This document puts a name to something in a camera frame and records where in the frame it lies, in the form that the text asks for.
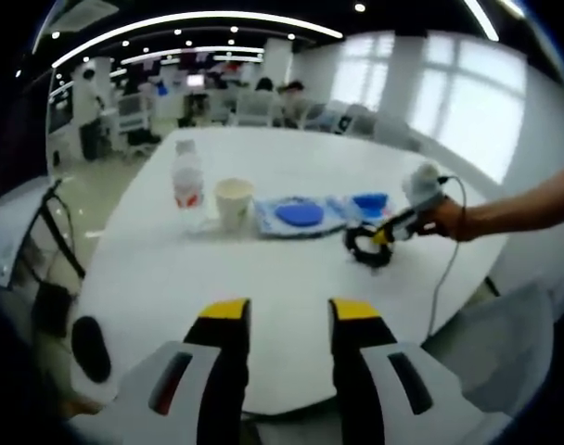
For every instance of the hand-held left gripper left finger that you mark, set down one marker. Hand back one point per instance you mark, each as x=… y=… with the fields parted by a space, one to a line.
x=226 y=366

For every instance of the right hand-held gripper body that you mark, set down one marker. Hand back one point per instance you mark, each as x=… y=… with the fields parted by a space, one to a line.
x=423 y=190

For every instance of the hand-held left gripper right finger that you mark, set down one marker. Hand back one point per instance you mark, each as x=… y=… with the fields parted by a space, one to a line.
x=356 y=366

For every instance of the small blue packet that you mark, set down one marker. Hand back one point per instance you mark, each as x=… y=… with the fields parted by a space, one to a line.
x=370 y=202

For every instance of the clear packet with blue disc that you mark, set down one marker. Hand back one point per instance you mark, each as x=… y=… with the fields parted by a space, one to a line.
x=298 y=215

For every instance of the beige paper cup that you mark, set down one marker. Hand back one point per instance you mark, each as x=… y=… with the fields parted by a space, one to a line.
x=234 y=204

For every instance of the clear bottle with red label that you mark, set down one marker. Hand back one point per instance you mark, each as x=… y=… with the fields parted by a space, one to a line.
x=188 y=185

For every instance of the person's right hand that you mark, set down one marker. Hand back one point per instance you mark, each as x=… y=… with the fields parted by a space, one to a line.
x=453 y=220

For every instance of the white table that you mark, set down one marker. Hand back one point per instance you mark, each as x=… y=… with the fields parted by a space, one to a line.
x=217 y=278

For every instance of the large bright window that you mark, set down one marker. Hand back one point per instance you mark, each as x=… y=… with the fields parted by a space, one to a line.
x=472 y=106

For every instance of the narrow bright window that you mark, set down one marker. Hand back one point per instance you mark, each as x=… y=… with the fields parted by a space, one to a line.
x=363 y=74

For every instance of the black oval pad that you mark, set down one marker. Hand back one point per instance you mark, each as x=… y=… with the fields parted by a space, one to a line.
x=92 y=350

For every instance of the straight ceiling light strip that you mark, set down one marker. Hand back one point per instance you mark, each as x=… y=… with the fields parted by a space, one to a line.
x=481 y=18

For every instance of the white background chair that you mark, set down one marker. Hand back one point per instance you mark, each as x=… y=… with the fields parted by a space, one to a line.
x=255 y=109

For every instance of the white shelf trolley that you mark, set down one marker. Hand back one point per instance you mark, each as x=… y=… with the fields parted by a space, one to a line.
x=134 y=118

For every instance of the curved ceiling light strip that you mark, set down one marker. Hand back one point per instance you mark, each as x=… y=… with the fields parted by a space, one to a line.
x=208 y=17

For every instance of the white pillar unit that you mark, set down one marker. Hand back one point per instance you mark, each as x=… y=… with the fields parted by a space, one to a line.
x=92 y=97

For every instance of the black frame chair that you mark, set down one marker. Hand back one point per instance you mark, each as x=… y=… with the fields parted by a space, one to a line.
x=59 y=232

